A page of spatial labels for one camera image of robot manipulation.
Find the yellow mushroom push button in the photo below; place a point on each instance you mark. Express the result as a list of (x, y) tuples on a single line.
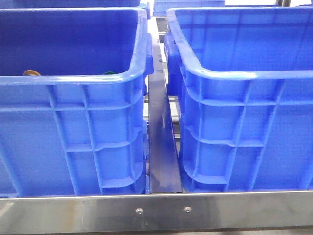
[(31, 73)]

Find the green push button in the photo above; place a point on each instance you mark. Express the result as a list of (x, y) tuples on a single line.
[(109, 73)]

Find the blue plastic bin left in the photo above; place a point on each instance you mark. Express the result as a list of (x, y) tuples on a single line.
[(73, 130)]

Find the blue plastic bin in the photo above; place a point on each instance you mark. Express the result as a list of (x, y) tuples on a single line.
[(245, 97), (73, 130)]

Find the blue plastic bin right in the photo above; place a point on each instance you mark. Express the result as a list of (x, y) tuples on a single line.
[(245, 97)]

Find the blue bin rear centre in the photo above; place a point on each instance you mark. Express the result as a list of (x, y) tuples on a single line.
[(161, 6)]

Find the blue bin rear left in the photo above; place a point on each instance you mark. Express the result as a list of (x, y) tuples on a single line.
[(17, 4)]

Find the steel divider rail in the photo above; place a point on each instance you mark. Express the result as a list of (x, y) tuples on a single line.
[(163, 159)]

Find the steel front rack rail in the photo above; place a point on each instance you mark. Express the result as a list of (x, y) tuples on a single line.
[(156, 212)]

